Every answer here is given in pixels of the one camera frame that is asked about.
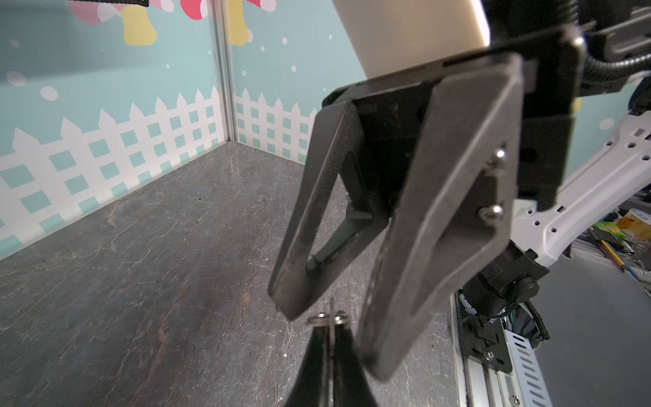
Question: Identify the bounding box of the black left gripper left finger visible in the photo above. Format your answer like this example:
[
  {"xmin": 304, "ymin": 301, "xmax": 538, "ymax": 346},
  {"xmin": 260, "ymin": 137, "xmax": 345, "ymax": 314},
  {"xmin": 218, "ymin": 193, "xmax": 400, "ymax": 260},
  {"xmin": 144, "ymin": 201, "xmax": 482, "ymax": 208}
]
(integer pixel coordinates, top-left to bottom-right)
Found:
[{"xmin": 285, "ymin": 327, "xmax": 330, "ymax": 407}]

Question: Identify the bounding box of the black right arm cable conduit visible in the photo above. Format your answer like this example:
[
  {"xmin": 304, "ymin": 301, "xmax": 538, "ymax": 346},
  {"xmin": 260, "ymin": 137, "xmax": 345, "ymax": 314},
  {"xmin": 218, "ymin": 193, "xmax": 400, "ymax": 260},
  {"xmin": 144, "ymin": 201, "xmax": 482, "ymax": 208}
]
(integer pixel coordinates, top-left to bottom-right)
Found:
[{"xmin": 482, "ymin": 0, "xmax": 651, "ymax": 85}]

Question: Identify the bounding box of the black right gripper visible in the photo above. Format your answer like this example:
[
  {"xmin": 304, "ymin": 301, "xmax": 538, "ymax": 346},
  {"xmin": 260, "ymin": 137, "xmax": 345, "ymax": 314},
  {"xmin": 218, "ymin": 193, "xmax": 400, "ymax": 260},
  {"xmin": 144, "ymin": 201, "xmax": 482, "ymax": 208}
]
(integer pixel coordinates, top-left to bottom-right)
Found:
[{"xmin": 268, "ymin": 25, "xmax": 586, "ymax": 381}]

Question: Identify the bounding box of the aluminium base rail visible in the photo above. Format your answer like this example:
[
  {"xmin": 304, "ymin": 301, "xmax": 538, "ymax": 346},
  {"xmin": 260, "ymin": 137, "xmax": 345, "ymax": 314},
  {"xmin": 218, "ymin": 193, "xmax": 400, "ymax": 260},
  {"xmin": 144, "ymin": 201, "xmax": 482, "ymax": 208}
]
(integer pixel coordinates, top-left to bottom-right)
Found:
[{"xmin": 450, "ymin": 294, "xmax": 552, "ymax": 406}]

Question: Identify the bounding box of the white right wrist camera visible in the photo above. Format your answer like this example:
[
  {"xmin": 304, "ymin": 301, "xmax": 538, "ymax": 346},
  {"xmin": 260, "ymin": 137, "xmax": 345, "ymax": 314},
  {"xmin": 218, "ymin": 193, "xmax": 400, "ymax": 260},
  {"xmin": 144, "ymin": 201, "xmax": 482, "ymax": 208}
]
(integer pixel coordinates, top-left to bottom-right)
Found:
[{"xmin": 334, "ymin": 0, "xmax": 490, "ymax": 79}]

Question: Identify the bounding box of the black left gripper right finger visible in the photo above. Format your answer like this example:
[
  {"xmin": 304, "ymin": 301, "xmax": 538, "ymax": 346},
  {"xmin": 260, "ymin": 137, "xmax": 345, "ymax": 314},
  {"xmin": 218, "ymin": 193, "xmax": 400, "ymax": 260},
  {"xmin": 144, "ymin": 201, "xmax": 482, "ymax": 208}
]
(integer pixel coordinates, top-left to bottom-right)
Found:
[{"xmin": 333, "ymin": 325, "xmax": 377, "ymax": 407}]

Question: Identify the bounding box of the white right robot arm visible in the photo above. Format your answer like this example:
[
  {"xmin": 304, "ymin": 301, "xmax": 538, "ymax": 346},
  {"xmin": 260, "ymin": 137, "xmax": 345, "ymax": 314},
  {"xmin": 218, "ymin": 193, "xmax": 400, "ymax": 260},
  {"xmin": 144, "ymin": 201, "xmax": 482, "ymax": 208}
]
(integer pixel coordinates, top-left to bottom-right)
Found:
[{"xmin": 269, "ymin": 25, "xmax": 650, "ymax": 380}]

